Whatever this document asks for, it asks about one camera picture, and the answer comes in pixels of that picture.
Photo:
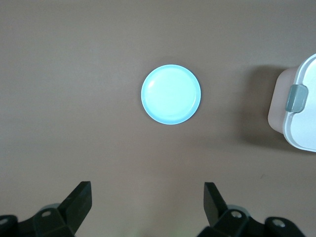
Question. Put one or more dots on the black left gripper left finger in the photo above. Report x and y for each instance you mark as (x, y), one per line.
(76, 207)

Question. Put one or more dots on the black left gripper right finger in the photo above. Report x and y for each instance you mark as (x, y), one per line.
(214, 209)

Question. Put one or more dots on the white lidded storage box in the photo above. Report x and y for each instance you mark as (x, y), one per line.
(303, 126)

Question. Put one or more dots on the brown table mat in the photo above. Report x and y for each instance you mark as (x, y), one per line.
(74, 98)

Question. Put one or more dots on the light blue round plate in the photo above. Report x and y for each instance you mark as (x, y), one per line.
(170, 94)

